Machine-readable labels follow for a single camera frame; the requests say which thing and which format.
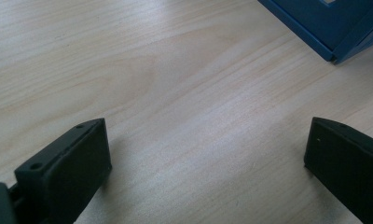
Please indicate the blue three-slot file rack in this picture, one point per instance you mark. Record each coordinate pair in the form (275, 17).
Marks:
(337, 21)

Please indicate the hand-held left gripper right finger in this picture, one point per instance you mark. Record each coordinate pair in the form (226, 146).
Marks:
(349, 168)

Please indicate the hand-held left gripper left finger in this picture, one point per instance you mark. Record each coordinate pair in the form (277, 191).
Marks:
(69, 174)

